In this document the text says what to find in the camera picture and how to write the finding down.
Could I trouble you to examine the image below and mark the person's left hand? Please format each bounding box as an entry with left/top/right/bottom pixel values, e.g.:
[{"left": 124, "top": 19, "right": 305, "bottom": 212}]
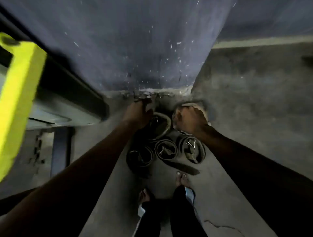
[{"left": 122, "top": 97, "right": 155, "bottom": 130}]

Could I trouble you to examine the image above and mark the person's right hand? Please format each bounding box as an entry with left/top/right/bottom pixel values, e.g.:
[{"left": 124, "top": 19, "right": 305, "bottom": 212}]
[{"left": 172, "top": 105, "right": 210, "bottom": 138}]

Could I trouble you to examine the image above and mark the tan belt with yellow patch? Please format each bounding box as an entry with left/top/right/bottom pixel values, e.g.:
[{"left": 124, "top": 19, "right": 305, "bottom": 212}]
[{"left": 172, "top": 102, "right": 212, "bottom": 136}]

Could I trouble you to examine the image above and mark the olive green suede belt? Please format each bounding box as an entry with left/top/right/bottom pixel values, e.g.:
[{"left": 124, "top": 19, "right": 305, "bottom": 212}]
[{"left": 144, "top": 112, "right": 172, "bottom": 142}]

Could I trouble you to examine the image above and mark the olive canvas belt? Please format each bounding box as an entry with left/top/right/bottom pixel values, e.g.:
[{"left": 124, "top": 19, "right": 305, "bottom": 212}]
[{"left": 178, "top": 135, "right": 206, "bottom": 164}]

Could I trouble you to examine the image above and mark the brown stitched leather belt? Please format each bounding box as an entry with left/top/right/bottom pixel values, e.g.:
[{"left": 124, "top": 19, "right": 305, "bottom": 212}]
[{"left": 154, "top": 139, "right": 178, "bottom": 162}]

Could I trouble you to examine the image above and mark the black leather belt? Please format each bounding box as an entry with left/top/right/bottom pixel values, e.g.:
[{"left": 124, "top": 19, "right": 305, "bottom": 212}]
[{"left": 126, "top": 145, "right": 155, "bottom": 179}]

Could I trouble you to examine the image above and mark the person's right forearm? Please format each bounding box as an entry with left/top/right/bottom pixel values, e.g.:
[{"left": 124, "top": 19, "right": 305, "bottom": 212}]
[{"left": 195, "top": 123, "right": 313, "bottom": 237}]

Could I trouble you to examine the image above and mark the person's left forearm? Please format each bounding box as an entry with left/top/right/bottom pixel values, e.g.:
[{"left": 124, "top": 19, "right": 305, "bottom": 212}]
[{"left": 0, "top": 121, "right": 140, "bottom": 237}]

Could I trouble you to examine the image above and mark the person's right leg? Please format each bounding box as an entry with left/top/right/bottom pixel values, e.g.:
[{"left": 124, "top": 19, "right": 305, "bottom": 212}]
[{"left": 170, "top": 171, "right": 208, "bottom": 237}]

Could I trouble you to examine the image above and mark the person's leg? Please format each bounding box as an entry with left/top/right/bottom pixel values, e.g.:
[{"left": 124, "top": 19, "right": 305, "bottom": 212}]
[
  {"left": 170, "top": 171, "right": 208, "bottom": 237},
  {"left": 133, "top": 188, "right": 162, "bottom": 237}
]

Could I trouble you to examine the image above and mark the person's left leg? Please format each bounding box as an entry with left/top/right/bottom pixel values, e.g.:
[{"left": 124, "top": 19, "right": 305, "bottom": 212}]
[{"left": 133, "top": 188, "right": 162, "bottom": 237}]

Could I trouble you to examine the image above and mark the grey machine shroud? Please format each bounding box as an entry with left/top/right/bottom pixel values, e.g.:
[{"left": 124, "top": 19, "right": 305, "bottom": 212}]
[{"left": 0, "top": 64, "right": 103, "bottom": 130}]

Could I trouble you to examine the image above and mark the yellow machine bar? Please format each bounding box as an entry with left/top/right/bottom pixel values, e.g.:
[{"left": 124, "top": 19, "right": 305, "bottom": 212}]
[{"left": 0, "top": 32, "right": 47, "bottom": 182}]

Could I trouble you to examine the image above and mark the grey machine base frame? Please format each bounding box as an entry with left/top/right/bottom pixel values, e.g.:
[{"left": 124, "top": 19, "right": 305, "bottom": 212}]
[{"left": 50, "top": 127, "right": 74, "bottom": 179}]

